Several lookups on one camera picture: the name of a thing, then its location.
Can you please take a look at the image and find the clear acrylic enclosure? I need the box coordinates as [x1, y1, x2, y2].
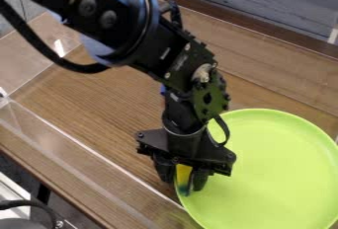
[0, 10, 338, 229]

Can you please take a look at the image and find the yellow toy banana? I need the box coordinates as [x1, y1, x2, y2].
[175, 164, 193, 196]

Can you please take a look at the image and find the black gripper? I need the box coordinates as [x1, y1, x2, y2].
[134, 127, 238, 192]

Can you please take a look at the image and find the blue plastic block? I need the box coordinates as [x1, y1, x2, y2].
[161, 85, 167, 96]

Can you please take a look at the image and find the black cable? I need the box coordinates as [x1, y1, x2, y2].
[0, 199, 58, 229]

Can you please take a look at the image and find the black device under table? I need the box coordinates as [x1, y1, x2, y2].
[0, 187, 102, 229]

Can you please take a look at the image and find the green round plate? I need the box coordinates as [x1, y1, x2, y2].
[178, 109, 338, 229]

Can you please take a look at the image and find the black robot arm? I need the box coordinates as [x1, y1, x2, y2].
[0, 0, 237, 193]

